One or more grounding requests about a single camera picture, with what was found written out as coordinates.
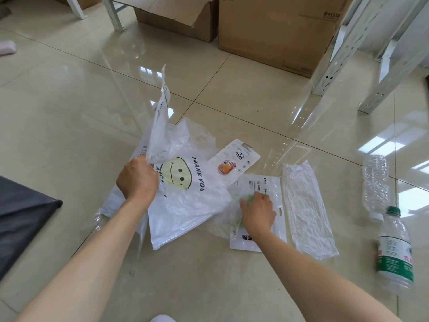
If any person's left hand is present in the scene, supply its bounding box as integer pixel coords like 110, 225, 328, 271
116, 155, 160, 202

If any person's right hand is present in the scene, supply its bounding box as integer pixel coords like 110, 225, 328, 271
239, 191, 277, 240

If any white smiley face plastic bag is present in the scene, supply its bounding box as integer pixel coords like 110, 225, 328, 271
95, 64, 234, 251

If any person's left forearm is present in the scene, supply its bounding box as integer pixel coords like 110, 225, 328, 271
14, 196, 151, 322

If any person's right forearm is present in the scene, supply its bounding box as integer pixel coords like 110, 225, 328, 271
250, 230, 403, 322

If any large white packaging pouch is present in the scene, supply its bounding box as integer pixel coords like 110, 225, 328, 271
227, 174, 288, 253

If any small white pouch orange item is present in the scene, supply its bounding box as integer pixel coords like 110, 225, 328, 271
208, 139, 261, 188

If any clear flat plastic wrapper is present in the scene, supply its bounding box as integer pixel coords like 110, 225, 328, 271
282, 160, 340, 261

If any clear thin plastic bag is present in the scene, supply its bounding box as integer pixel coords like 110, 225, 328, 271
168, 118, 220, 165

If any clear unlabelled plastic bottle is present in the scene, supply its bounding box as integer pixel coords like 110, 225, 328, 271
362, 154, 390, 221

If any black trouser leg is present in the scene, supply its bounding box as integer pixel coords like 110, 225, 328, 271
0, 176, 63, 281

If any green cap labelled plastic bottle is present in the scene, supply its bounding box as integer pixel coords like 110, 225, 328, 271
375, 206, 415, 293

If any open cardboard box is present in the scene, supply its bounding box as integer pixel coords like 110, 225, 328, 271
108, 0, 220, 43

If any white metal shelf upright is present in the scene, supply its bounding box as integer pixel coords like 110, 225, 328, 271
64, 0, 88, 20
100, 0, 129, 32
357, 36, 429, 115
376, 0, 429, 84
311, 0, 395, 97

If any large closed cardboard box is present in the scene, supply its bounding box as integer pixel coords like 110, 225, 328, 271
218, 0, 355, 78

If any pale pink slipper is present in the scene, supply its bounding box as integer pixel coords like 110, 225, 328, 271
0, 40, 17, 57

